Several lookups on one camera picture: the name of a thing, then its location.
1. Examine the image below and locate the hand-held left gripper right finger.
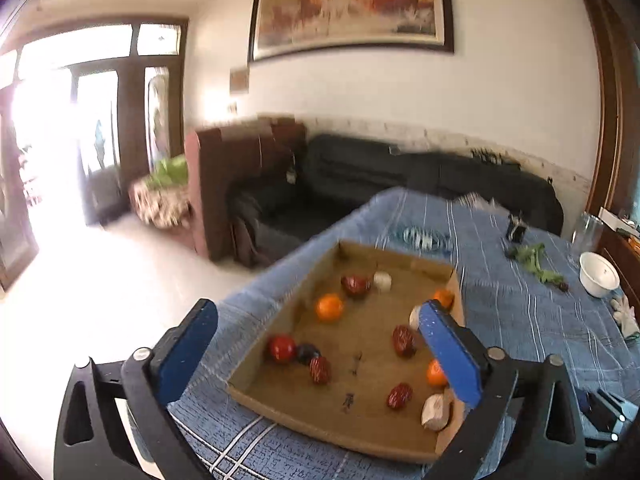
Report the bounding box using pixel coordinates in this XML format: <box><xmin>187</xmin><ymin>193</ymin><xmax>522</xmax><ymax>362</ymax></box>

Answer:
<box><xmin>417</xmin><ymin>299</ymin><xmax>588</xmax><ymax>480</ymax></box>

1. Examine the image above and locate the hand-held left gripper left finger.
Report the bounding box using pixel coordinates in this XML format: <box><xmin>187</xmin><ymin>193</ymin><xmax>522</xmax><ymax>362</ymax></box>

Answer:
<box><xmin>52</xmin><ymin>298</ymin><xmax>219</xmax><ymax>480</ymax></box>

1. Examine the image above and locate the red date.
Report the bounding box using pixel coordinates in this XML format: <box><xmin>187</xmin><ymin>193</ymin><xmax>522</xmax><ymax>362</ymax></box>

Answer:
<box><xmin>386</xmin><ymin>383</ymin><xmax>414</xmax><ymax>411</ymax></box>
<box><xmin>308</xmin><ymin>356</ymin><xmax>332</xmax><ymax>386</ymax></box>
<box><xmin>391</xmin><ymin>325</ymin><xmax>417</xmax><ymax>359</ymax></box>

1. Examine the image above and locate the tan-edged white chunk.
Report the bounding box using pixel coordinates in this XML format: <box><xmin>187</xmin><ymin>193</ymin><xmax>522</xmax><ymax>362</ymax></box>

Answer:
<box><xmin>421</xmin><ymin>391</ymin><xmax>453</xmax><ymax>432</ymax></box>

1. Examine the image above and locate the red tomato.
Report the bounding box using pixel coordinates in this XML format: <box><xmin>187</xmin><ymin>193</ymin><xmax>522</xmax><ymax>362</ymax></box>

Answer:
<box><xmin>266</xmin><ymin>334</ymin><xmax>297</xmax><ymax>364</ymax></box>

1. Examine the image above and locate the cardboard tray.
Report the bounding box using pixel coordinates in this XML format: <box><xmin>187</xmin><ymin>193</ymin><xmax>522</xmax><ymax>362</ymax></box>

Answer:
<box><xmin>227</xmin><ymin>240</ymin><xmax>467</xmax><ymax>465</ymax></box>

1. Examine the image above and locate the blue plaid blanket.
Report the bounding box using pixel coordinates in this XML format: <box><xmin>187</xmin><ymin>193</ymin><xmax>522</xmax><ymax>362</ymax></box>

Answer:
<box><xmin>127</xmin><ymin>186</ymin><xmax>640</xmax><ymax>480</ymax></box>

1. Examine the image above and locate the green leaf sprig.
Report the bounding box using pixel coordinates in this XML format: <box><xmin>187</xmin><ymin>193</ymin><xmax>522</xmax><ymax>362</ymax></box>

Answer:
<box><xmin>512</xmin><ymin>244</ymin><xmax>570</xmax><ymax>292</ymax></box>

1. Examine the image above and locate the white bowl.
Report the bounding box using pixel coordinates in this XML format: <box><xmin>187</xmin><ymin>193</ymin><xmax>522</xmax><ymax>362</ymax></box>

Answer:
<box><xmin>579</xmin><ymin>251</ymin><xmax>622</xmax><ymax>298</ymax></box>

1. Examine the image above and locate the small black box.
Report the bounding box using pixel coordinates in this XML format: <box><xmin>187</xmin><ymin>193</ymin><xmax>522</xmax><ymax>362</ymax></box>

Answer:
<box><xmin>505</xmin><ymin>212</ymin><xmax>527</xmax><ymax>242</ymax></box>

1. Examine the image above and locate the patterned cloth stool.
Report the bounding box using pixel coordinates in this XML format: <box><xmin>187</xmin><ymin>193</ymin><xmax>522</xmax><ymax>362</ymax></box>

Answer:
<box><xmin>129</xmin><ymin>180</ymin><xmax>193</xmax><ymax>228</ymax></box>

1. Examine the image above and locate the wooden cabinet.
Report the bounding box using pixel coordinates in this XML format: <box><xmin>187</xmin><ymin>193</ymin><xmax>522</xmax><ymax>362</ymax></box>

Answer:
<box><xmin>597</xmin><ymin>210</ymin><xmax>640</xmax><ymax>291</ymax></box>

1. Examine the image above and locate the clear glass jar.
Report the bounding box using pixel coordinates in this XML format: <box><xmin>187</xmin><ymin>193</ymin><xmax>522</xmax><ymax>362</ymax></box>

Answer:
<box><xmin>570</xmin><ymin>211</ymin><xmax>603</xmax><ymax>256</ymax></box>

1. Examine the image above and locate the brown armchair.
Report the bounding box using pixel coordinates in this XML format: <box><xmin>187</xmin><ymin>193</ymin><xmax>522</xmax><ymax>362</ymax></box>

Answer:
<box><xmin>184</xmin><ymin>117</ymin><xmax>307</xmax><ymax>261</ymax></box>

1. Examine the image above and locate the black sofa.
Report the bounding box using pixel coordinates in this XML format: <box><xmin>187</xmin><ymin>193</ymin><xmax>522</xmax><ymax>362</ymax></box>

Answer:
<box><xmin>227</xmin><ymin>132</ymin><xmax>566</xmax><ymax>268</ymax></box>

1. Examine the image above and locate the glass-paned wooden door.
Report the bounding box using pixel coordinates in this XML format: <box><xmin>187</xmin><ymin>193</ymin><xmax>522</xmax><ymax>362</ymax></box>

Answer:
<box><xmin>0</xmin><ymin>17</ymin><xmax>190</xmax><ymax>226</ymax></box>

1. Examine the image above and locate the large framed painting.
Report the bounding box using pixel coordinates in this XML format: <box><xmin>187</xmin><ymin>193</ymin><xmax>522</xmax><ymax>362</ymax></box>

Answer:
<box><xmin>247</xmin><ymin>0</ymin><xmax>455</xmax><ymax>63</ymax></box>

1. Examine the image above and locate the wooden doorway frame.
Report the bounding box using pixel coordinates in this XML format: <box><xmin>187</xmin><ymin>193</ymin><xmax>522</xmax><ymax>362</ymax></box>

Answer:
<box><xmin>572</xmin><ymin>0</ymin><xmax>640</xmax><ymax>221</ymax></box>

